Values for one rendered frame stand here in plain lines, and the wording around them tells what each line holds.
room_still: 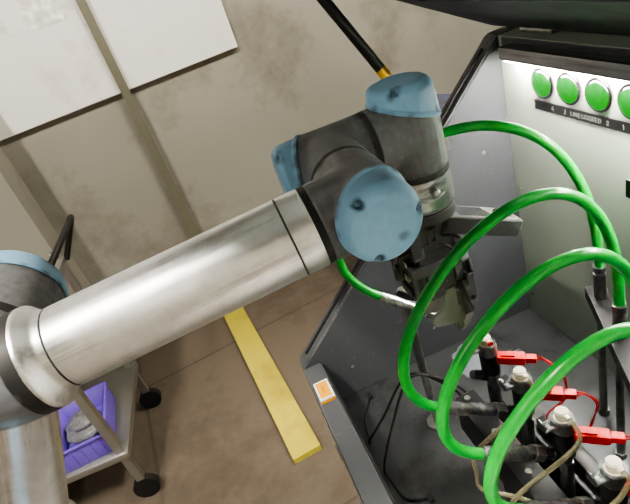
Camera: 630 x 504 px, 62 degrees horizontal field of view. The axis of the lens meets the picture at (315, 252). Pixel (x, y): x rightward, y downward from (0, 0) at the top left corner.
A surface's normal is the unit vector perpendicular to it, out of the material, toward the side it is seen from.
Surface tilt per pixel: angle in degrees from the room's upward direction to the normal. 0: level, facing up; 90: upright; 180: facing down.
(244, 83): 90
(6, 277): 40
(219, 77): 90
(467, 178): 90
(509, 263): 90
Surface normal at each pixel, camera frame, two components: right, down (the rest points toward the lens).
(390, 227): 0.25, 0.43
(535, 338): -0.29, -0.82
